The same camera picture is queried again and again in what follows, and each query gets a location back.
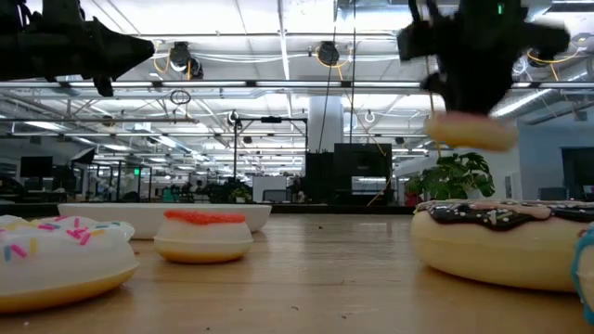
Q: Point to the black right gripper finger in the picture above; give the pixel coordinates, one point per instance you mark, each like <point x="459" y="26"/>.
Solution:
<point x="489" y="90"/>
<point x="457" y="90"/>

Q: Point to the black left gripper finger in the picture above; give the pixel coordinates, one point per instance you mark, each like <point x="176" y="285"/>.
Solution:
<point x="125" y="51"/>

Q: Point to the large pink iced donut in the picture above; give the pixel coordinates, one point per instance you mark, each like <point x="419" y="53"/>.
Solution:
<point x="468" y="134"/>

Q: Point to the large chocolate iced donut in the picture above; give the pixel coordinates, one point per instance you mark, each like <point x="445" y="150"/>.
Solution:
<point x="487" y="250"/>

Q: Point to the small red iced donut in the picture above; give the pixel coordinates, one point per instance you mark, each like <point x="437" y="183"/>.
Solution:
<point x="202" y="241"/>

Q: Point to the large blue iced donut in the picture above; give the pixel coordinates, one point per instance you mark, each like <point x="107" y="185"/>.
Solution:
<point x="585" y="278"/>

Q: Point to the small white sprinkled donut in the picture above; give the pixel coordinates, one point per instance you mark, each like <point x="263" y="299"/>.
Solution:
<point x="60" y="264"/>

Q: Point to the green potted plant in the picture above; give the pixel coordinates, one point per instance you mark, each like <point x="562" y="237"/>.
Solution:
<point x="455" y="178"/>

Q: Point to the black background monitor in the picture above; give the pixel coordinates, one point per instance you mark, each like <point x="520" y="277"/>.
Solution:
<point x="36" y="167"/>

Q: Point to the black background cabinet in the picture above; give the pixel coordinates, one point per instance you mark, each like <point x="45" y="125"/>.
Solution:
<point x="343" y="171"/>

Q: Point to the white round plate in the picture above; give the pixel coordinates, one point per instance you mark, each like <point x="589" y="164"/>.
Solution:
<point x="139" y="215"/>

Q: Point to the black metal rig frame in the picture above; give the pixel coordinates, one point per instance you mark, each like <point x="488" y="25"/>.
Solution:
<point x="325" y="209"/>

